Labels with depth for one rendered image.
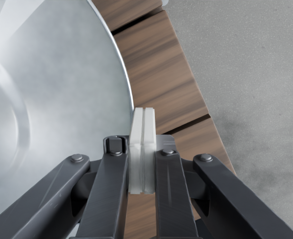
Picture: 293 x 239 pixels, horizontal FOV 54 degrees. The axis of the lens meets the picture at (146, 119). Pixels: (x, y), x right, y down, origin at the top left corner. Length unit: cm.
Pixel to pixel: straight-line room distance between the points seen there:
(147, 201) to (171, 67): 13
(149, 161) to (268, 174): 58
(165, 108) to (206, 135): 4
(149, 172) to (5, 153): 13
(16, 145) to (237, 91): 48
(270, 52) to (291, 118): 15
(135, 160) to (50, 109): 10
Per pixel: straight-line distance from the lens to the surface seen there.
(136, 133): 16
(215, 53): 60
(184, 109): 24
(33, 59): 22
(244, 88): 63
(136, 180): 16
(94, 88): 21
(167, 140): 17
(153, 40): 23
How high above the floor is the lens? 58
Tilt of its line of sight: 72 degrees down
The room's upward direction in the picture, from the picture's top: 180 degrees counter-clockwise
